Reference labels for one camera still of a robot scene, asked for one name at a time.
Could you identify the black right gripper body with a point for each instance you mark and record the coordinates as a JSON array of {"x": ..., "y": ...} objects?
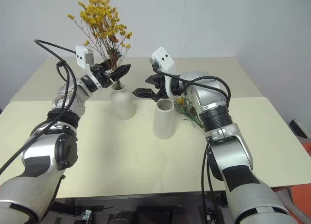
[{"x": 161, "y": 88}]

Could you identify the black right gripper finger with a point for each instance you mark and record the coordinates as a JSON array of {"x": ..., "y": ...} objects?
[
  {"x": 143, "y": 93},
  {"x": 152, "y": 79}
]

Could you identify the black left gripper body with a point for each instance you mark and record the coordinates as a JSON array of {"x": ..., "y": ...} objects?
[{"x": 103, "y": 78}]

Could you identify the tall yellow dried flower bouquet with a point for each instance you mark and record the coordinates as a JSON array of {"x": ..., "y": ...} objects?
[{"x": 102, "y": 17}]

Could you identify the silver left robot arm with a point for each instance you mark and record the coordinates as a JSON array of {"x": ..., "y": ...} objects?
[{"x": 36, "y": 185}]

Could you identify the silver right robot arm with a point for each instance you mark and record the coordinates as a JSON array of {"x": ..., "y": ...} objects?
[{"x": 238, "y": 160}]

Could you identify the small yellow green flower bouquet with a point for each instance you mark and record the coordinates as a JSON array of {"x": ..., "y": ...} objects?
[{"x": 188, "y": 108}]

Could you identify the white rounded bottle vase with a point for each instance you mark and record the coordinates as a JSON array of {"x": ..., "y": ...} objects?
[{"x": 122, "y": 105}]

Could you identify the white cylindrical vase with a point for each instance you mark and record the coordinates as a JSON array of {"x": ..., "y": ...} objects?
[{"x": 164, "y": 124}]

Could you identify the black and white box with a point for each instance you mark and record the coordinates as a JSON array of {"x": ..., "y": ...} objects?
[{"x": 299, "y": 128}]

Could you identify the orange object beside table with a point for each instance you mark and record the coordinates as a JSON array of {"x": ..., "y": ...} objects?
[{"x": 302, "y": 197}]

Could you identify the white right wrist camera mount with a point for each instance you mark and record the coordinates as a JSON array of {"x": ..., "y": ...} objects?
[{"x": 165, "y": 60}]

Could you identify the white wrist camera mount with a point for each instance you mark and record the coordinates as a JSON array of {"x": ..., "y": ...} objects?
[
  {"x": 82, "y": 56},
  {"x": 165, "y": 60}
]

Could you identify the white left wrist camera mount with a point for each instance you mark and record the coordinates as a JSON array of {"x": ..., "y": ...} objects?
[{"x": 82, "y": 56}]

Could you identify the black frame under table edge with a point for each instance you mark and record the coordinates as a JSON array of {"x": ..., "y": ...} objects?
[{"x": 145, "y": 209}]

